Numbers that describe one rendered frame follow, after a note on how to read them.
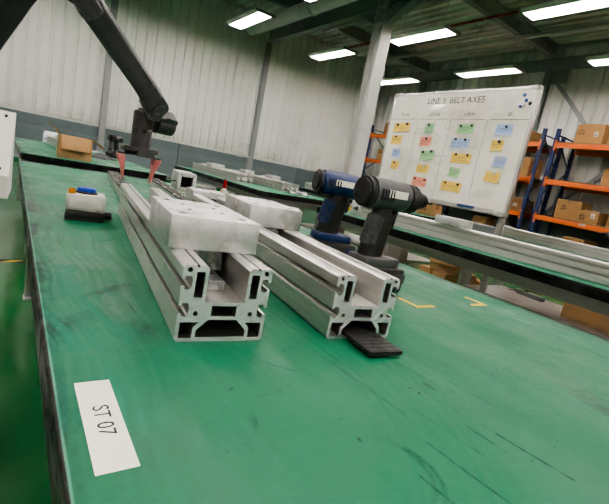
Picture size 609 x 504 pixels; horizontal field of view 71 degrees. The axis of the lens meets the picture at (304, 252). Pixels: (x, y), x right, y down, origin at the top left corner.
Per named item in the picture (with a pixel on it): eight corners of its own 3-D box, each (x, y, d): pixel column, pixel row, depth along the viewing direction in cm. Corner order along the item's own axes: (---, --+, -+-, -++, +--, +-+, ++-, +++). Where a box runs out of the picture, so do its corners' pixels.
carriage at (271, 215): (221, 223, 94) (226, 193, 93) (266, 228, 99) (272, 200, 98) (245, 239, 80) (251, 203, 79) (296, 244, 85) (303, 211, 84)
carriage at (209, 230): (146, 240, 63) (151, 195, 62) (217, 246, 68) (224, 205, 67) (164, 270, 49) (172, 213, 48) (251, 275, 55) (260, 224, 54)
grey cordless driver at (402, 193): (329, 280, 85) (352, 171, 81) (398, 282, 96) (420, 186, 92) (353, 293, 79) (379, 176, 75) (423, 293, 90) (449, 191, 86)
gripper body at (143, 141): (158, 157, 127) (161, 132, 126) (122, 150, 122) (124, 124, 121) (155, 156, 133) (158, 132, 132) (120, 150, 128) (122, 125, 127)
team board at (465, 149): (341, 276, 455) (381, 88, 420) (374, 277, 483) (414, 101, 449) (458, 332, 335) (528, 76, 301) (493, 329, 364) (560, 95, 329)
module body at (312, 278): (188, 222, 122) (192, 193, 121) (222, 226, 127) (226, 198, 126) (325, 338, 54) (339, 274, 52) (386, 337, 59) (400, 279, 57)
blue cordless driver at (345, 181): (296, 251, 110) (313, 167, 106) (365, 261, 116) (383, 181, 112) (304, 258, 102) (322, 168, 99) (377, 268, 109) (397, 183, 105)
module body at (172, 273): (117, 214, 113) (121, 182, 112) (156, 218, 118) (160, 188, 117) (173, 341, 45) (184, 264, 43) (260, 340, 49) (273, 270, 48)
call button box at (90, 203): (65, 213, 101) (67, 187, 100) (109, 218, 105) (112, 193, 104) (63, 219, 94) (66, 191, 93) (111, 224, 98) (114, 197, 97)
